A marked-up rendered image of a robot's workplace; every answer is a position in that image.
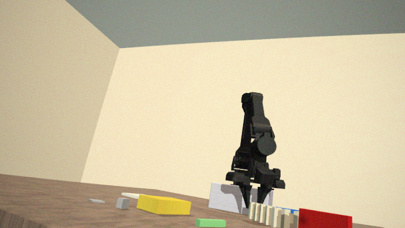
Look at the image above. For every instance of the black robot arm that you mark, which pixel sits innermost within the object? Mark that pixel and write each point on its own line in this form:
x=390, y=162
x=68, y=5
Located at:
x=256, y=126

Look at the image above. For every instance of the green rectangular block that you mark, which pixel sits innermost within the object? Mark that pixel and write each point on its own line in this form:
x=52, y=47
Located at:
x=203, y=222

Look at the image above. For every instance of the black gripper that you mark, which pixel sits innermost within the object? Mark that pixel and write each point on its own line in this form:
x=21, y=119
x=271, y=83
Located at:
x=244, y=182

